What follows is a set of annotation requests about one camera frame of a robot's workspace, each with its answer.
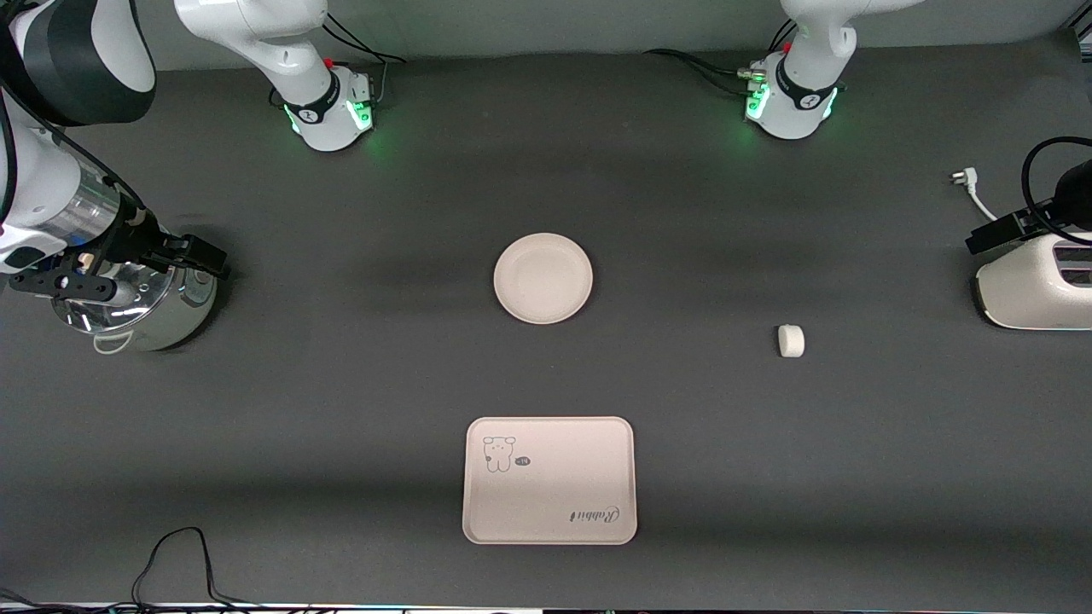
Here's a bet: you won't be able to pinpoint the round beige plate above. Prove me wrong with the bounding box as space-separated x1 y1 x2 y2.
493 232 594 326

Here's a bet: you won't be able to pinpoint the beige tray with bear print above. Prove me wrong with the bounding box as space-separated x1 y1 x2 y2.
462 416 639 546

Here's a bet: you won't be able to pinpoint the steel pot with glass lid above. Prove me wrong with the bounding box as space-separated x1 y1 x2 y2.
92 263 219 355

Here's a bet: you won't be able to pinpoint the cream white toaster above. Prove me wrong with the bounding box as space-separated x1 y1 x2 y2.
975 232 1092 332

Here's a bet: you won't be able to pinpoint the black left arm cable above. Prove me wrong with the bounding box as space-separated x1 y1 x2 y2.
1020 136 1092 249

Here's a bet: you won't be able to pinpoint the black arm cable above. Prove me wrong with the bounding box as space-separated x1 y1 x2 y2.
1020 136 1092 249
0 85 148 214

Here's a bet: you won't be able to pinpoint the white power cable with plug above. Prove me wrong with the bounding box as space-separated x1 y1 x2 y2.
950 168 1001 224

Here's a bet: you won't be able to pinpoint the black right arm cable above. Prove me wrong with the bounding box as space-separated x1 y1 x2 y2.
0 85 148 214

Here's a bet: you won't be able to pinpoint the thin black floor cable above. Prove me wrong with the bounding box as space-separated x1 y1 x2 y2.
131 526 257 611

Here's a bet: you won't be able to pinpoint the black left arm base cables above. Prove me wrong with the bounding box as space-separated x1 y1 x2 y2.
643 17 799 96

